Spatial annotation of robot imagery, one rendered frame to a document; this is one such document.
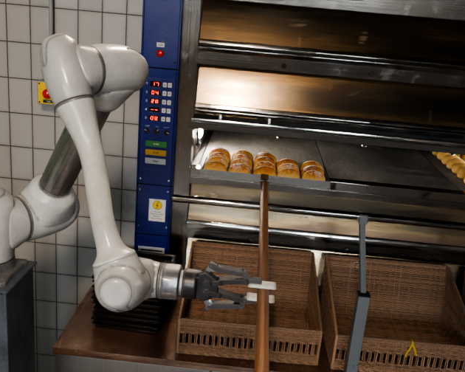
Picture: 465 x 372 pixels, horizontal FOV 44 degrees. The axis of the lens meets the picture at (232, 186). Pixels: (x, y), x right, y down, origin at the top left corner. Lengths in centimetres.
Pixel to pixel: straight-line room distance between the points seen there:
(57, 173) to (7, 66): 91
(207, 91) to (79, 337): 112
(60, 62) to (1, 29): 115
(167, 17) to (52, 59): 97
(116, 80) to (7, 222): 58
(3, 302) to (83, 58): 80
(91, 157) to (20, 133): 125
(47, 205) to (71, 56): 58
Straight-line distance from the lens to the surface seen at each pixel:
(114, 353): 232
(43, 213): 194
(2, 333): 198
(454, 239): 273
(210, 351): 231
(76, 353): 236
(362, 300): 209
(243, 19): 243
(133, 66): 164
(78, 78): 151
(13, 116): 269
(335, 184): 255
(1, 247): 191
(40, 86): 255
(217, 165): 243
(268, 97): 244
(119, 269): 129
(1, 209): 187
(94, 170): 144
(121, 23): 249
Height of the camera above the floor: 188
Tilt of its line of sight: 18 degrees down
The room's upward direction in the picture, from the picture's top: 5 degrees clockwise
